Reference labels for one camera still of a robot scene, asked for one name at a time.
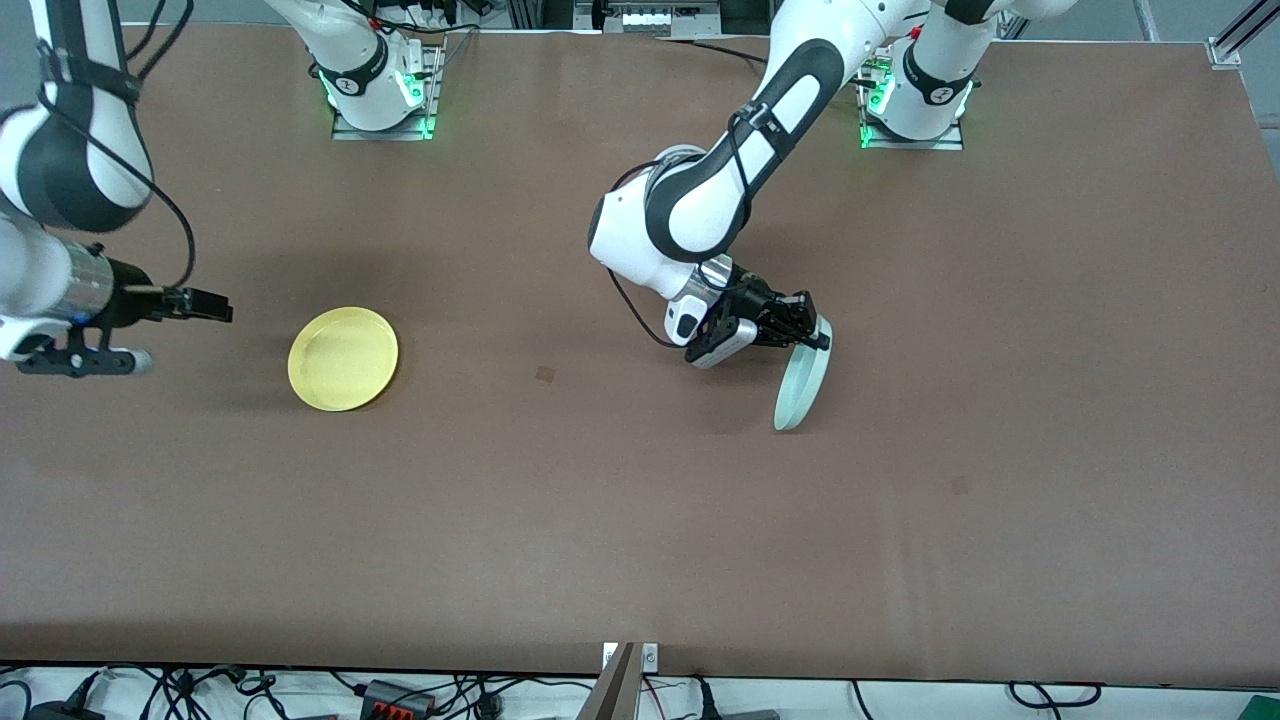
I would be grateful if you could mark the black plug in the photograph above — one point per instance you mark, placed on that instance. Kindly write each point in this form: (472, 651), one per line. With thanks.
(705, 700)

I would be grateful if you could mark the metal table corner bracket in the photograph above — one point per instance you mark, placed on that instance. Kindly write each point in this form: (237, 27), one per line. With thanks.
(1225, 52)

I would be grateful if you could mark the yellow round plate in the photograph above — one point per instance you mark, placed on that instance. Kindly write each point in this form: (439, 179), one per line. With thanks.
(343, 358)

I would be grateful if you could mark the pale green round plate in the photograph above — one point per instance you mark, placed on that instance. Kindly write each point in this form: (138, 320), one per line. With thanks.
(800, 385)

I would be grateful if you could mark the black power adapter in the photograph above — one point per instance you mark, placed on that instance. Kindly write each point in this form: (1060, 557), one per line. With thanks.
(65, 711)

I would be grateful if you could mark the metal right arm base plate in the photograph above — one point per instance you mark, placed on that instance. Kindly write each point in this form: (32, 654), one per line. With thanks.
(432, 95)

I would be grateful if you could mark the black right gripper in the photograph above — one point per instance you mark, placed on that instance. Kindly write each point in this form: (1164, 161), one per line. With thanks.
(130, 296)

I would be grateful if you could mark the black orange power strip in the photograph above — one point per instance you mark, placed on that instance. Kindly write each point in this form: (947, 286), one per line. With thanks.
(397, 698)

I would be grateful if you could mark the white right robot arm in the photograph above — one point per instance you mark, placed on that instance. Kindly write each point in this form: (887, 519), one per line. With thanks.
(60, 170)

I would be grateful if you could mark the grey terminal block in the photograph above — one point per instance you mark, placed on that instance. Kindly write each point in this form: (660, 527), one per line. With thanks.
(660, 18)

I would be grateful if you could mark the green board corner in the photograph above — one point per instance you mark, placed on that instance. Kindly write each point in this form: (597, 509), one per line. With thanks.
(1262, 709)

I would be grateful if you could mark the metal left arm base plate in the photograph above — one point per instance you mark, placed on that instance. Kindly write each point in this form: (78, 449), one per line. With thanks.
(955, 140)

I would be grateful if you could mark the grey camera mount pole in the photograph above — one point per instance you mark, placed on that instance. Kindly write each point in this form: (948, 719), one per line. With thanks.
(612, 695)

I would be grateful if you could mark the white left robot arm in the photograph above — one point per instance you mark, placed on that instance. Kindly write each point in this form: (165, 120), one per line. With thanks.
(700, 210)

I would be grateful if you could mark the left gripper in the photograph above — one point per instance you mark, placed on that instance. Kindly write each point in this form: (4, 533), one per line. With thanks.
(752, 300)

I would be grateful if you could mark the aluminium frame profile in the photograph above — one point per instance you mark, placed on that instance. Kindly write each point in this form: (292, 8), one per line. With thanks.
(540, 12)

